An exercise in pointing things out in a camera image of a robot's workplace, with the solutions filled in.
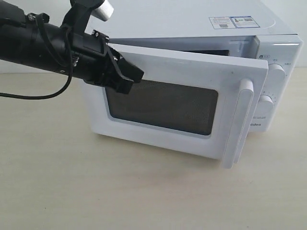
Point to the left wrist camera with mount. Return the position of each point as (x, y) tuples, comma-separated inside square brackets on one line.
[(79, 14)]

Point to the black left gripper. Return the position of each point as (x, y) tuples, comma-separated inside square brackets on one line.
[(100, 65)]

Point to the blue white label sticker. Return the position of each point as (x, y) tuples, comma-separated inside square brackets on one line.
[(233, 22)]

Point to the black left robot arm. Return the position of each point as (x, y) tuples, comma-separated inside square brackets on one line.
[(31, 40)]

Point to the white Midea microwave body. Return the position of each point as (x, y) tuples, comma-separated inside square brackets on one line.
[(184, 25)]

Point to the lower white timer knob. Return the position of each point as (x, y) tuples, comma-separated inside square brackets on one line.
[(265, 100)]

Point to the white microwave door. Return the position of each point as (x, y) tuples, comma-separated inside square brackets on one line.
[(189, 102)]

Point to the upper white power knob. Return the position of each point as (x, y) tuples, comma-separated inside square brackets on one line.
[(276, 72)]

